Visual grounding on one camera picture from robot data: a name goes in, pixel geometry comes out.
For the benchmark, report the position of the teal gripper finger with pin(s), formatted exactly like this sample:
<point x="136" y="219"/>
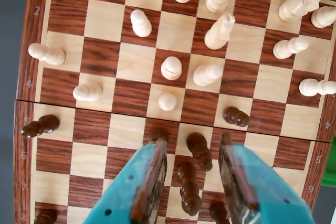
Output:
<point x="262" y="195"/>
<point x="123" y="192"/>

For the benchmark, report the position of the wooden folding chess board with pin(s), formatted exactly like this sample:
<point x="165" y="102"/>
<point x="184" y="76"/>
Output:
<point x="99" y="134"/>

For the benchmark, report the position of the dark wooden pawn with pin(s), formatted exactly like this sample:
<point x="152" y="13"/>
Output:
<point x="218" y="213"/>
<point x="236" y="116"/>
<point x="44" y="124"/>

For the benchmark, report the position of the dark wooden queen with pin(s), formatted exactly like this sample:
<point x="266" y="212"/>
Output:
<point x="187" y="187"/>

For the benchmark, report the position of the green plastic tray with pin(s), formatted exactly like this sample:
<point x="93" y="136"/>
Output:
<point x="330" y="166"/>

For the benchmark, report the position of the dark wooden bishop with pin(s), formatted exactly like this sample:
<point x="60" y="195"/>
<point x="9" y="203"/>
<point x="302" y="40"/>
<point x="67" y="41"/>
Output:
<point x="198" y="148"/>

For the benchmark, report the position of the dark wooden rook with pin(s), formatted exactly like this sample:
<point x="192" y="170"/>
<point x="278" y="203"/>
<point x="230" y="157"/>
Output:
<point x="46" y="217"/>

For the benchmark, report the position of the white wooden pawn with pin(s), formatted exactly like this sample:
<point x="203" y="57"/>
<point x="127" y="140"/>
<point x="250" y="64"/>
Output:
<point x="167" y="102"/>
<point x="286" y="48"/>
<point x="141" y="24"/>
<point x="86" y="92"/>
<point x="50" y="55"/>
<point x="312" y="87"/>

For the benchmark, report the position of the white pawn centre board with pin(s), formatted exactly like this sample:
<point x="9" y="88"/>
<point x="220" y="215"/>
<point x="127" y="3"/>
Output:
<point x="171" y="68"/>

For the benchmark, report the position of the white wooden rook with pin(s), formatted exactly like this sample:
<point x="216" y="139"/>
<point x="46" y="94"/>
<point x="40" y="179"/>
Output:
<point x="324" y="16"/>

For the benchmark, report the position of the white wooden knight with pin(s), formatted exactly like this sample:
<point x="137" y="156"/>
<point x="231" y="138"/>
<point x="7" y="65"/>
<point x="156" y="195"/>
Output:
<point x="296" y="6"/>

